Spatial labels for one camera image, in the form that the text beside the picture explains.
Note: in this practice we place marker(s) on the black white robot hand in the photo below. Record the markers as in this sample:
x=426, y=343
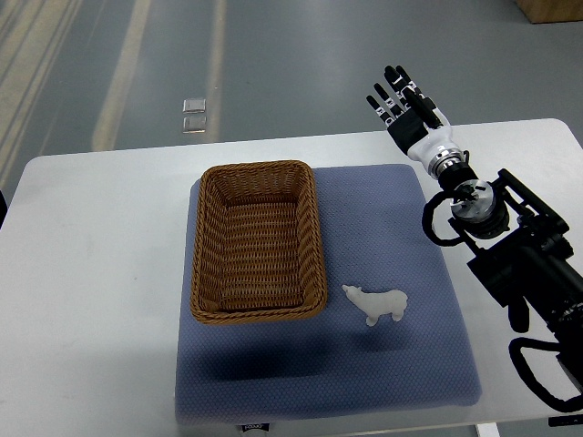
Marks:
x=415, y=123

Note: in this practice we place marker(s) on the white toy bear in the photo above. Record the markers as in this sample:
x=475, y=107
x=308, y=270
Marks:
x=377, y=304

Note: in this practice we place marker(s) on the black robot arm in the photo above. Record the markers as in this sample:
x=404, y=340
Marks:
x=520, y=257

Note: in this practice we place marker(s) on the brown wicker basket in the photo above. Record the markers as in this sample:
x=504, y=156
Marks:
x=258, y=253

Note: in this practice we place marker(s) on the blue fabric mat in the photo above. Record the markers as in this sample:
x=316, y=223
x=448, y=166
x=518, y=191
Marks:
x=333, y=364

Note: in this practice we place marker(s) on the brown cardboard box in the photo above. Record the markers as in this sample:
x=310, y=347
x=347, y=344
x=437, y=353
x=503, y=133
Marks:
x=551, y=11

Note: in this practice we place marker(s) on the upper metal floor plate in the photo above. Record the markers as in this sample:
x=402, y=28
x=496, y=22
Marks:
x=194, y=105

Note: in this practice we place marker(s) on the white table leg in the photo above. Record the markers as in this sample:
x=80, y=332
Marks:
x=488, y=429

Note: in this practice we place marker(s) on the black table control panel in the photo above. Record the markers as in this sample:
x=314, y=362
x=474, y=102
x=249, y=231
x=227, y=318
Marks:
x=566, y=420

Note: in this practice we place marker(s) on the black table label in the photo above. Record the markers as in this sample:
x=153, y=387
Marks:
x=255, y=427

